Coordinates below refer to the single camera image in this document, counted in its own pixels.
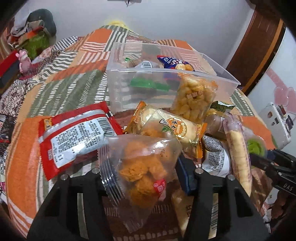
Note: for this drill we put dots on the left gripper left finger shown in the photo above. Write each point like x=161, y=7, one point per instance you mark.
x=57, y=218

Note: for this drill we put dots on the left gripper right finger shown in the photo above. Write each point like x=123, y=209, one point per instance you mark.
x=238, y=218

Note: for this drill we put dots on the green jelly cup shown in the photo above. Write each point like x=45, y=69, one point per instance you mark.
x=256, y=145

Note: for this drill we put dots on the purple label rice cracker pack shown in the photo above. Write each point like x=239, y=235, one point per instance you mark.
x=240, y=160

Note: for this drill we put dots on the red snack packet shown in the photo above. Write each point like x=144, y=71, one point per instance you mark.
x=74, y=136

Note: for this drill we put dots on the green seaweed snack packet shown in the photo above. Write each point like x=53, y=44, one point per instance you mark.
x=222, y=106

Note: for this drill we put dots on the clear bag fried snacks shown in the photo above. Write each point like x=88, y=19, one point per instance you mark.
x=135, y=170

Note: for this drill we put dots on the puffed corn snack pack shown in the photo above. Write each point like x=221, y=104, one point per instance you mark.
x=194, y=97

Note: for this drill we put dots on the orange label rice cracker pack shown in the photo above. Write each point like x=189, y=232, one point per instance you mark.
x=151, y=121

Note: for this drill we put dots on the clear plastic storage bin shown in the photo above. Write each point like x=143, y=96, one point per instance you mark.
x=135, y=59

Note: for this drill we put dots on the blue biscuit bag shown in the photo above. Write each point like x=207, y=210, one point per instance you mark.
x=175, y=63

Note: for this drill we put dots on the green candy stick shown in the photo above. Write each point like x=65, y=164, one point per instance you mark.
x=148, y=83

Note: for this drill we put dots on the pale cake block pack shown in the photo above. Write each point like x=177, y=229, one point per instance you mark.
x=183, y=205

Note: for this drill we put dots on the right hand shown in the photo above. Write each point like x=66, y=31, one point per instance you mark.
x=278, y=206

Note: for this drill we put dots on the white appliance with stickers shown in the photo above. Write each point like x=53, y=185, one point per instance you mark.
x=279, y=123

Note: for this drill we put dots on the wooden wardrobe with sliding doors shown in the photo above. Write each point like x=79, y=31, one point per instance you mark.
x=261, y=95

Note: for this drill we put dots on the brown wooden door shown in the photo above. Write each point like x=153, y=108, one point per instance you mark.
x=257, y=48

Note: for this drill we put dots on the patchwork bed quilt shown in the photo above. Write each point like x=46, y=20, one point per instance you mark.
x=73, y=79

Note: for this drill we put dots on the red and black box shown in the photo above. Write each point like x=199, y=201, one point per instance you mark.
x=9, y=68

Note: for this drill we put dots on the pink rabbit toy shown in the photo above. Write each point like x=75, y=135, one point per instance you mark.
x=24, y=61

